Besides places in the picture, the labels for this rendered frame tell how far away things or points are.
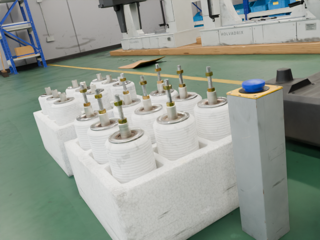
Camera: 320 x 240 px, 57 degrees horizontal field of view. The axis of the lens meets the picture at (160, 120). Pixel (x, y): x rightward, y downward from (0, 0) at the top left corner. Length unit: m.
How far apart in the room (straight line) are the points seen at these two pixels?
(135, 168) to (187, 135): 0.13
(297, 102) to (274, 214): 0.38
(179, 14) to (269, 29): 1.50
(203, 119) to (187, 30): 3.44
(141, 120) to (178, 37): 3.32
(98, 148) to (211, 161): 0.26
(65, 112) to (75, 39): 6.12
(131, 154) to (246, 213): 0.27
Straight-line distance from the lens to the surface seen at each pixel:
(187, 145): 0.64
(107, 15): 7.49
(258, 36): 2.99
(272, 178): 0.60
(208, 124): 0.70
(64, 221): 0.88
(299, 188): 0.84
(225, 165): 0.69
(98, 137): 0.69
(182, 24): 4.07
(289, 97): 0.94
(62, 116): 1.09
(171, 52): 3.95
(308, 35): 2.71
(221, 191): 0.71
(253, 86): 0.54
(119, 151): 0.58
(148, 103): 0.75
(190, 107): 0.78
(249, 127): 0.55
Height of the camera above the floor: 0.46
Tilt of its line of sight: 19 degrees down
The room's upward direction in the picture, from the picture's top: 11 degrees counter-clockwise
